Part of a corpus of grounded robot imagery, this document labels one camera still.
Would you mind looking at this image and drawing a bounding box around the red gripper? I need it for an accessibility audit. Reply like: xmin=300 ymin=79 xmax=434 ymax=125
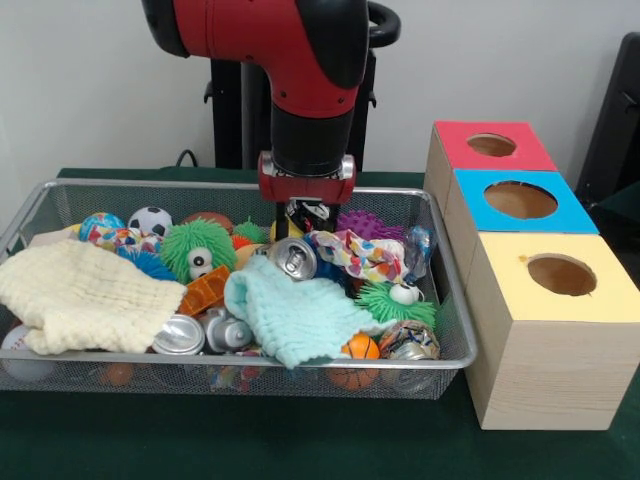
xmin=257 ymin=152 xmax=357 ymax=240

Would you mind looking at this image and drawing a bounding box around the mint green knitted cloth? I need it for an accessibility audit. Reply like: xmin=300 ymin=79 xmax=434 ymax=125
xmin=223 ymin=254 xmax=399 ymax=370

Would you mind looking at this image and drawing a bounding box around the clear plastic packet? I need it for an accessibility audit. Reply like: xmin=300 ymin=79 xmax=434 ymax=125
xmin=403 ymin=225 xmax=437 ymax=281

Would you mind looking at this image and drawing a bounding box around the wooden box with three holes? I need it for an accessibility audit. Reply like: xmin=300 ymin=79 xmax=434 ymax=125
xmin=423 ymin=119 xmax=640 ymax=432

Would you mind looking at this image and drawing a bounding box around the small green puffer toy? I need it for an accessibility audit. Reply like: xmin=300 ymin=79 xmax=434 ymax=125
xmin=355 ymin=282 xmax=437 ymax=322

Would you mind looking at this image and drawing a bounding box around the large green puffer toy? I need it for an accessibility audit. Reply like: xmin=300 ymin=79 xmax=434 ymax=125
xmin=159 ymin=222 xmax=239 ymax=285

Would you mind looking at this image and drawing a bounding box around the orange plastic toy crate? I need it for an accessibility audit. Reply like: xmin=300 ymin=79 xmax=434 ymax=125
xmin=177 ymin=264 xmax=232 ymax=317

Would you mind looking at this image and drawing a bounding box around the small orange basketball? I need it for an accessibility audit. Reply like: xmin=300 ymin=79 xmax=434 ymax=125
xmin=342 ymin=333 xmax=381 ymax=360

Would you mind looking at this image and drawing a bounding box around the black and white soccer ball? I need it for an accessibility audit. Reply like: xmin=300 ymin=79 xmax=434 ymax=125
xmin=127 ymin=206 xmax=174 ymax=237

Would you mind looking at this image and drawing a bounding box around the globe print ball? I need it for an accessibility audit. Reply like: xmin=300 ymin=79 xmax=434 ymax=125
xmin=78 ymin=212 xmax=127 ymax=244

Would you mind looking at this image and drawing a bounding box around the dark green table cloth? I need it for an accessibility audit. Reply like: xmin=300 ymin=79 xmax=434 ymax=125
xmin=0 ymin=167 xmax=640 ymax=480

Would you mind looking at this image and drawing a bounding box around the cream knitted cloth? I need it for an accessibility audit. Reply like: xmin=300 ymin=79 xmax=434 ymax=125
xmin=0 ymin=238 xmax=189 ymax=356

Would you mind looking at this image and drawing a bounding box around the dark green side cloth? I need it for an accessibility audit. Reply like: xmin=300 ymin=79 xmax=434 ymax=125
xmin=587 ymin=179 xmax=640 ymax=286

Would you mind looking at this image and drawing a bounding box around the black upright panel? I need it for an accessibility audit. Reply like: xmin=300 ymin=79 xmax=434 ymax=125
xmin=574 ymin=32 xmax=640 ymax=204

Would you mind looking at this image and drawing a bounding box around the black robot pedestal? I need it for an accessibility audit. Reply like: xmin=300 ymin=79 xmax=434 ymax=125
xmin=204 ymin=0 xmax=402 ymax=172

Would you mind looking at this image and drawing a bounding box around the silver wire mesh bin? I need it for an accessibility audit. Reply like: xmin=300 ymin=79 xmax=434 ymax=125
xmin=0 ymin=178 xmax=479 ymax=401

